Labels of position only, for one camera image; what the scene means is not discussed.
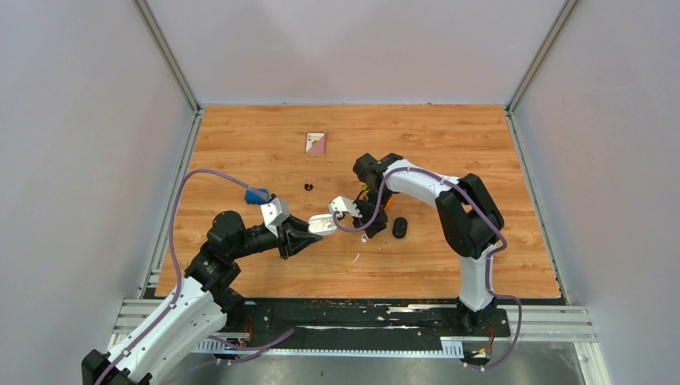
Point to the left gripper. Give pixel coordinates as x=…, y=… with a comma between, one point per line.
x=299, y=241

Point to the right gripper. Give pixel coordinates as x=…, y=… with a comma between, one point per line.
x=378, y=225

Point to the white earbud charging case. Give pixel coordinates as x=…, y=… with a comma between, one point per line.
x=322, y=224

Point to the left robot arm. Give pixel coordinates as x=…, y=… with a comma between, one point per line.
x=203, y=301

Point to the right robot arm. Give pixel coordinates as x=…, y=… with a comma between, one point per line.
x=469, y=217

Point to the black earbud charging case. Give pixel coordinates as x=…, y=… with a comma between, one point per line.
x=400, y=227

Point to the orange toy piece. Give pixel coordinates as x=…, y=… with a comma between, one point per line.
x=387, y=200

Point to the blue small object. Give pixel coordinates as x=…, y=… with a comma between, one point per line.
x=256, y=196

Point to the playing card box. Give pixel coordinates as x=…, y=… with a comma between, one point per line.
x=316, y=144

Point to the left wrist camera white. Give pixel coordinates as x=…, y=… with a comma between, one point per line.
x=274, y=214

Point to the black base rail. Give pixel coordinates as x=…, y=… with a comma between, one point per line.
x=358, y=324

